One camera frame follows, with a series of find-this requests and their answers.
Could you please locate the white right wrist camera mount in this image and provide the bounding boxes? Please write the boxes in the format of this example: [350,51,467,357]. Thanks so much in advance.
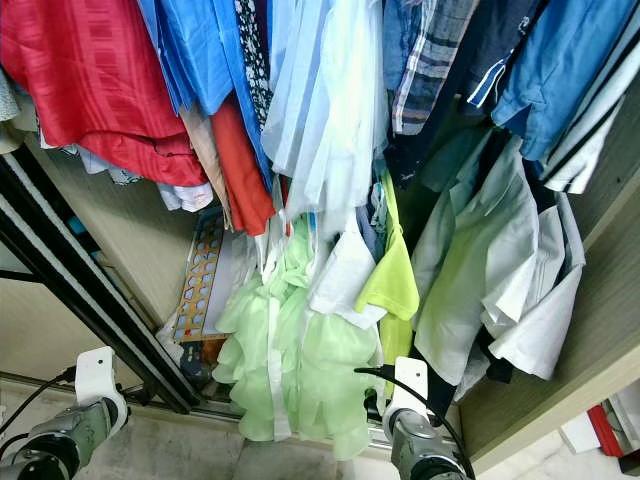
[385,358,431,441]

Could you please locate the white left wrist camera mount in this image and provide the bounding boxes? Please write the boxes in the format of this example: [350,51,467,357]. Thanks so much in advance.
[75,347,129,433]

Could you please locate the bright blue shirt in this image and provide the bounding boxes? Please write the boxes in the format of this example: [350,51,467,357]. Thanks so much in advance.
[138,0,276,186]

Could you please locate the red white box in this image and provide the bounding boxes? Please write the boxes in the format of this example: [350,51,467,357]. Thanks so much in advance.
[560,400,626,459]

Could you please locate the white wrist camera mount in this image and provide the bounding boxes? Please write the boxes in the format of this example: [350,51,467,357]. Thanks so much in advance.
[75,347,129,433]
[385,358,431,441]

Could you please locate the lime green shirt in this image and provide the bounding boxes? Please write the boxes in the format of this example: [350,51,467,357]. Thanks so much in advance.
[355,170,421,371]

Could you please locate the grey plaid shirt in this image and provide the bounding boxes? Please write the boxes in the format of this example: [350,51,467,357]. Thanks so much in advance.
[385,0,491,136]

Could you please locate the denim blue shirt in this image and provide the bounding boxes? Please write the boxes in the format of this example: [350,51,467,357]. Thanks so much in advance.
[490,0,640,163]

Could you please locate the cream garment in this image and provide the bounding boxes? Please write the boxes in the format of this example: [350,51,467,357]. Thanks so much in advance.
[0,75,29,153]

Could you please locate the small dark grey object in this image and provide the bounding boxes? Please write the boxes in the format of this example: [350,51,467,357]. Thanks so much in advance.
[180,345,213,391]

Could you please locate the board with coloured dots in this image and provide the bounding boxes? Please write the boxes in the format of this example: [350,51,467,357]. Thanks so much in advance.
[168,210,231,346]

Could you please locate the red shirt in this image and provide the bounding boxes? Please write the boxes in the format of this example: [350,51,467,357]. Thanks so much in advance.
[0,0,211,188]

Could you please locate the small white shirt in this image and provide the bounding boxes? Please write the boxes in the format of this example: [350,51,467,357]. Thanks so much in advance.
[305,215,386,331]

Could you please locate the light blue shirt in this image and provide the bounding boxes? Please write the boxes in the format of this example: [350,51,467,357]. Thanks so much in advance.
[260,0,391,221]

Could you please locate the white patterned garment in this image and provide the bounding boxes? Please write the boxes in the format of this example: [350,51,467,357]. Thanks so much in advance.
[75,145,216,213]

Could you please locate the black white floral garment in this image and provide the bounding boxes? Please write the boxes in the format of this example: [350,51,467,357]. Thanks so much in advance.
[233,0,273,131]

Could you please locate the navy garment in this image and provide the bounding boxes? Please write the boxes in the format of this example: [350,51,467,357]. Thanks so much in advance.
[385,0,551,189]

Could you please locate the whitish grey shirt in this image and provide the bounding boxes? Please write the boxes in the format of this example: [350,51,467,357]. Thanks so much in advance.
[480,195,586,381]

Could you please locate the pale green shirt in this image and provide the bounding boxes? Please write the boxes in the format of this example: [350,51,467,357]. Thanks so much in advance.
[410,135,561,386]

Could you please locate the black framed sliding door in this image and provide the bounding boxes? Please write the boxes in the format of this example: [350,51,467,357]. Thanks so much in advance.
[0,145,201,416]

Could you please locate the orange red garment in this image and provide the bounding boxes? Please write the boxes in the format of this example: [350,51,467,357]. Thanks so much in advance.
[208,95,276,238]

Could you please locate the black white striped garment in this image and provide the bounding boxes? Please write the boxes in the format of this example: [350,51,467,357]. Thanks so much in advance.
[540,30,640,196]

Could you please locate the long black left arm cable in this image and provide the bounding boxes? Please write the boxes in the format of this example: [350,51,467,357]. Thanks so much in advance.
[0,366,79,461]

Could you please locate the light wood wardrobe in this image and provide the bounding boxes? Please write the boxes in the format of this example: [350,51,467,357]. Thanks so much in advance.
[0,60,640,476]

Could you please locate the light green ruffled dress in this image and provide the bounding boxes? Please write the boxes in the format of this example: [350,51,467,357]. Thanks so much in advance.
[212,215,383,461]

